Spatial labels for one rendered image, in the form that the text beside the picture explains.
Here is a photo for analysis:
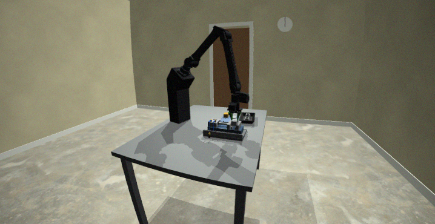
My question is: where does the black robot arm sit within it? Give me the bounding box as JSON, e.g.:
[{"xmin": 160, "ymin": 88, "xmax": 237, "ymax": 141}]
[{"xmin": 177, "ymin": 26, "xmax": 250, "ymax": 113}]

